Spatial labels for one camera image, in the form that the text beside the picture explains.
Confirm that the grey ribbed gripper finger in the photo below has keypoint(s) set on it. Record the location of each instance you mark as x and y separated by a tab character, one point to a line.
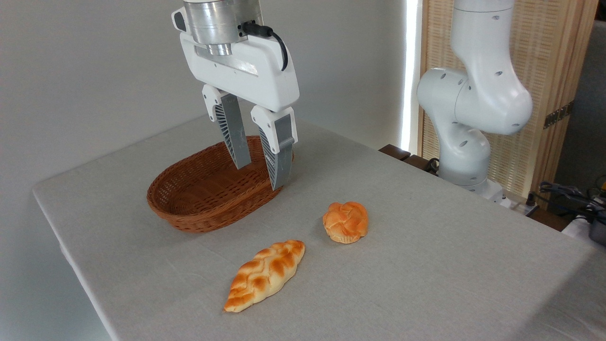
234	137
279	151

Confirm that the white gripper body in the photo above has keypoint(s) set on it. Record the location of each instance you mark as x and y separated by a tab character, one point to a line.
255	71

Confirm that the long braided bread loaf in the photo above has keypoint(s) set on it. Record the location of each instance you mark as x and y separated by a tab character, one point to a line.
265	274

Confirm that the brown oval wicker basket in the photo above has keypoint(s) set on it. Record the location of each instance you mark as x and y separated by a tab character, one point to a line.
199	199

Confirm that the round braided bread bun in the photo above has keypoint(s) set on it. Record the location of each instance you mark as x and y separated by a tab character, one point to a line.
345	221

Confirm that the dark brown wooden furniture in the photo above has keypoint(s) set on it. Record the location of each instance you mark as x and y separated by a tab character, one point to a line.
397	152

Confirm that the grey tablecloth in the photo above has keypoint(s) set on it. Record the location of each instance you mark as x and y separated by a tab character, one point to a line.
378	284

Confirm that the dark metal screen hinge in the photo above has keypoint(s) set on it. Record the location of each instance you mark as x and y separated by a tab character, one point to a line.
558	115

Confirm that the wooden slatted folding screen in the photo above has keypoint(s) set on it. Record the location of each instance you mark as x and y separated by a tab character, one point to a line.
549	57

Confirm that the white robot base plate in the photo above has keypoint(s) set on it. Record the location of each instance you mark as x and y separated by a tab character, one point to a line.
494	193

